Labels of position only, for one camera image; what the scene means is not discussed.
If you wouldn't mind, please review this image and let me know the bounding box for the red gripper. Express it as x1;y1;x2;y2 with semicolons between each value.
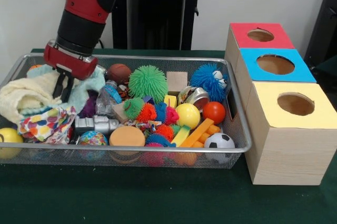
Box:
43;40;98;103

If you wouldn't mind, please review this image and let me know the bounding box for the mint green cloth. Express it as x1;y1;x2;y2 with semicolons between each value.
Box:
26;64;106;116

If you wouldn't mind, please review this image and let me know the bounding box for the cream muslin cloth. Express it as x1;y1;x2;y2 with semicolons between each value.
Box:
0;72;63;125

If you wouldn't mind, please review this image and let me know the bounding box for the white polka dot cloth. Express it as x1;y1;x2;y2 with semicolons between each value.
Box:
17;106;77;144

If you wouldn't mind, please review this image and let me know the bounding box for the brown ball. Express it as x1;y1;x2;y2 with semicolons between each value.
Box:
106;63;132;84

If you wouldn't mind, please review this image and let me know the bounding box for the green puffer toy with eyes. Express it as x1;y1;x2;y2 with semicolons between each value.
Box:
128;65;169;104

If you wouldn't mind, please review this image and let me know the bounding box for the shallow metal mesh bin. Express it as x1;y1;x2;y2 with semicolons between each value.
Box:
0;52;252;170

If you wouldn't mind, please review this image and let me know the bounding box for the wooden box with three holes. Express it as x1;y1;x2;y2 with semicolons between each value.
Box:
224;22;337;186

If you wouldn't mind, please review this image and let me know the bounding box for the multicoloured globe ball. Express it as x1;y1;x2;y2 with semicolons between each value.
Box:
78;130;108;146

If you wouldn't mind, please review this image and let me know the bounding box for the yellow smiley ball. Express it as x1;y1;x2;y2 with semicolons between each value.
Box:
0;128;24;159

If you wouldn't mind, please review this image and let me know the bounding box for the orange foam disc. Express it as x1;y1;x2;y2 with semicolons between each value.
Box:
109;125;146;147

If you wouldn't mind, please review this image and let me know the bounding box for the plain yellow ball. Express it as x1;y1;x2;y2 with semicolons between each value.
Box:
175;103;201;130

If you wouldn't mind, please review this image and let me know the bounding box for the large blue puffer ball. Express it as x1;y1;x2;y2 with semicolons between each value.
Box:
189;63;229;103

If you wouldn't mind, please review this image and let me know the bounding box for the dark green table cloth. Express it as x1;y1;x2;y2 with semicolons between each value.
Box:
0;47;337;224
310;54;337;77

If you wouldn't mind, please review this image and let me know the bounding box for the red ball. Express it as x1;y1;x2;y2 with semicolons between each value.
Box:
202;101;226;125

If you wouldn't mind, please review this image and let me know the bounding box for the small soccer ball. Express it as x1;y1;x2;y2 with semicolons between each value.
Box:
203;133;235;151

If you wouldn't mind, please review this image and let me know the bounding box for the black upright panel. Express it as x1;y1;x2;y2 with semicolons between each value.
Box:
304;0;337;69

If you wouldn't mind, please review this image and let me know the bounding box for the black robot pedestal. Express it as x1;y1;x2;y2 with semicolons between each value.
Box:
112;0;213;51

